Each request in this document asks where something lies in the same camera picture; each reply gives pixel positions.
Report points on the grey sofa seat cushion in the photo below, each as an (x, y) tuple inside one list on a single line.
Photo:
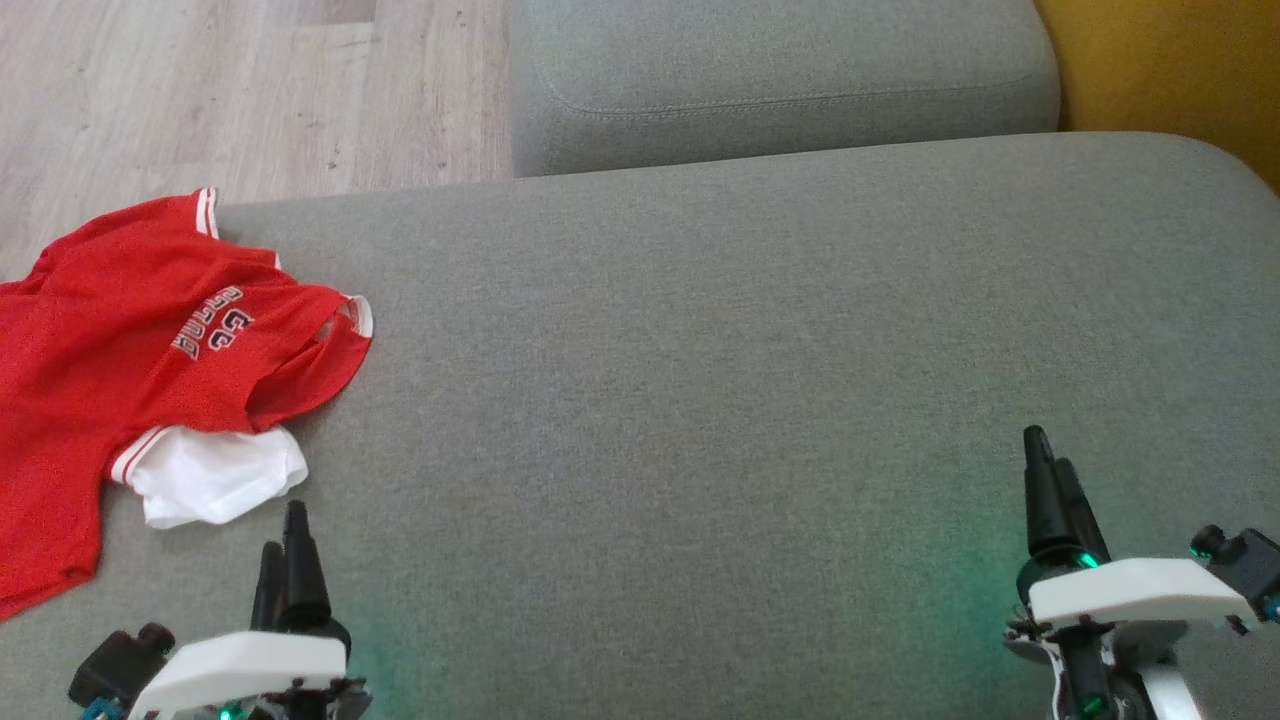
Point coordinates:
[(780, 70)]

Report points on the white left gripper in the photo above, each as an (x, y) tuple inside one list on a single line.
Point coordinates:
[(250, 670)]

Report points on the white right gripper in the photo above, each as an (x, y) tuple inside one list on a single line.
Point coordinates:
[(1130, 595)]

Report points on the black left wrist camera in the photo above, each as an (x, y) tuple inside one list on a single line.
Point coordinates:
[(115, 670)]

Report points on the wide grey sofa chaise seat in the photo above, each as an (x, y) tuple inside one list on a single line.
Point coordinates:
[(700, 400)]

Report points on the white cloth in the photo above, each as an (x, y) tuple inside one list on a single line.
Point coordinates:
[(215, 480)]

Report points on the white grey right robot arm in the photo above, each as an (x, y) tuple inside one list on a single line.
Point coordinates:
[(1172, 700)]

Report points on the red jersey with white trim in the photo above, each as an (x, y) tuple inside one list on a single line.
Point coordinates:
[(120, 320)]

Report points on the yellow sofa back cushion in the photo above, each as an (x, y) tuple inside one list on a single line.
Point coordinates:
[(1180, 70)]

